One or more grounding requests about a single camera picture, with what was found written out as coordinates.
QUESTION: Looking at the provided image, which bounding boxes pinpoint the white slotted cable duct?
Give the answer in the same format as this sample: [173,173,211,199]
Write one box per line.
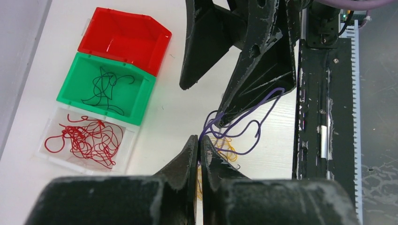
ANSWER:
[342,20,363,224]

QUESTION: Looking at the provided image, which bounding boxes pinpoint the red thin cable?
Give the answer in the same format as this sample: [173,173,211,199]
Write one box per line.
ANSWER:
[44,113,124,170]

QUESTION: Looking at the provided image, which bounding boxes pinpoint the green plastic bin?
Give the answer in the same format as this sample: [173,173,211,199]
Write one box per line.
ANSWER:
[56,52,156,126]

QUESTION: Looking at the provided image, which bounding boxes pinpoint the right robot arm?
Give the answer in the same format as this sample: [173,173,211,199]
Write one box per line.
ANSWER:
[179,0,339,128]

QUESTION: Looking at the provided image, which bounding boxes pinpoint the clear plastic bin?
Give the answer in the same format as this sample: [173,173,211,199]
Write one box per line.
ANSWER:
[35,103,140,175]

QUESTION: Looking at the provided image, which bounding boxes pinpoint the purple thin cable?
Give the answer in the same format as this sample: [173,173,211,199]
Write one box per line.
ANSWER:
[198,87,285,162]

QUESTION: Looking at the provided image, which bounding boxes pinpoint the dark thin cable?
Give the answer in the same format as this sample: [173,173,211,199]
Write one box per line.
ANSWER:
[81,66,136,116]

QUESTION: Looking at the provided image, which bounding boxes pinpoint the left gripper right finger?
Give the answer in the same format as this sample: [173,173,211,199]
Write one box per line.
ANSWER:
[200,136,359,225]

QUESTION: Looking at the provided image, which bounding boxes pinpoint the red plastic bin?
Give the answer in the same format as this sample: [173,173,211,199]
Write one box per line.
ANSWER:
[78,7,172,76]

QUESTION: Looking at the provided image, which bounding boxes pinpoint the yellow thin cable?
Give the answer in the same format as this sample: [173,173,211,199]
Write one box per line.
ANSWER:
[196,136,239,201]

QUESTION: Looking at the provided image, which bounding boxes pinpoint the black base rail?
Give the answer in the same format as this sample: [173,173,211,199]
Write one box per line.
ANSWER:
[292,38,355,202]

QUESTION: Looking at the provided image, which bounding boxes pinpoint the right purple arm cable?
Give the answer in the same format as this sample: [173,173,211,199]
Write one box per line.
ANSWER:
[314,0,398,11]

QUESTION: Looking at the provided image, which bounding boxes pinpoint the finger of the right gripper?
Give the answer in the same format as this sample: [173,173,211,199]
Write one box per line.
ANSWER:
[179,0,246,90]
[216,0,297,128]

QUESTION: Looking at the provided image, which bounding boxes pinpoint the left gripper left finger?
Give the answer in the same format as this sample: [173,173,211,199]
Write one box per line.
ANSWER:
[26,135,198,225]

